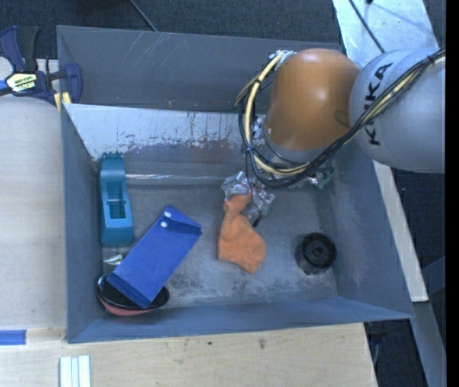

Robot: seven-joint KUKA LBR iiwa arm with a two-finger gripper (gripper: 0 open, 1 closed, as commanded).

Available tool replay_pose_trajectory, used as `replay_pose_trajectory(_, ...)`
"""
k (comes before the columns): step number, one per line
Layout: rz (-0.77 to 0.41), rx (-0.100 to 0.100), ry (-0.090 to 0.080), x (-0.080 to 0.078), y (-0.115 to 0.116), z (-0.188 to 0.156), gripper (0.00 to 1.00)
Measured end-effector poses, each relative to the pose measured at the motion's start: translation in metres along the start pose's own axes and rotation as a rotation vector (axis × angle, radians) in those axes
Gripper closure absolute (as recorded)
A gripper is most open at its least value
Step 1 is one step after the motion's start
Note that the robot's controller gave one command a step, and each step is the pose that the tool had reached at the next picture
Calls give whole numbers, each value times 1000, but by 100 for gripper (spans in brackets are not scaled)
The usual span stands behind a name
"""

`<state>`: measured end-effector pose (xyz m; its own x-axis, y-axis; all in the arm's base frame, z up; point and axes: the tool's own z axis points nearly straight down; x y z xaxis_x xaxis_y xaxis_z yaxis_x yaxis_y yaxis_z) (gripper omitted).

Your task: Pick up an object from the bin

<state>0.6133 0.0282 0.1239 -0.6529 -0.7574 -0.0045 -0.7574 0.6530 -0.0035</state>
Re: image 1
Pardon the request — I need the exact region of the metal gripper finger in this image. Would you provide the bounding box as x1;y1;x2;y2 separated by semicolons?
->
221;170;252;198
248;190;276;228

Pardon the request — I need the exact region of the orange cloth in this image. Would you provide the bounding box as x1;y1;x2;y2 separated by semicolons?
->
217;193;268;275

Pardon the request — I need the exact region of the black round ribbed knob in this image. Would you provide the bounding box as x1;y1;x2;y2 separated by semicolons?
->
294;231;338;276

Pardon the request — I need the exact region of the grey metal bin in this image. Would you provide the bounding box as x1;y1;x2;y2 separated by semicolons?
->
56;25;416;344

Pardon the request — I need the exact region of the blue cardboard box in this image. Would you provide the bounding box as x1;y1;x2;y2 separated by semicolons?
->
106;205;203;310

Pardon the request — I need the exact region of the teal tape dispenser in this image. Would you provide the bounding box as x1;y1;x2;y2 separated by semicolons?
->
99;152;136;247

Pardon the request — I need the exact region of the black and red bowl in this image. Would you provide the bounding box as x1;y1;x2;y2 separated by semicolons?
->
94;273;171;318

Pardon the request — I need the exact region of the pale wood board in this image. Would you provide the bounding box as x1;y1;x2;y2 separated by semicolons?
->
0;98;69;332

